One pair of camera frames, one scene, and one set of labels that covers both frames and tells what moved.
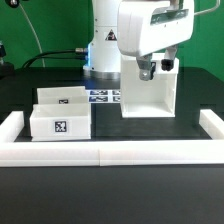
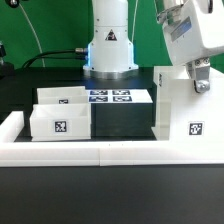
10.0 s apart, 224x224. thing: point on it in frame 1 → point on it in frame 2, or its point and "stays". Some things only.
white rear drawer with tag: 75,95 stays
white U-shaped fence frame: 17,152 stays
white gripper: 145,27 → 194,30
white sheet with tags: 103,96 stays
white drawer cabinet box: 152,98 → 182,112
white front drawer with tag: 61,121 stays
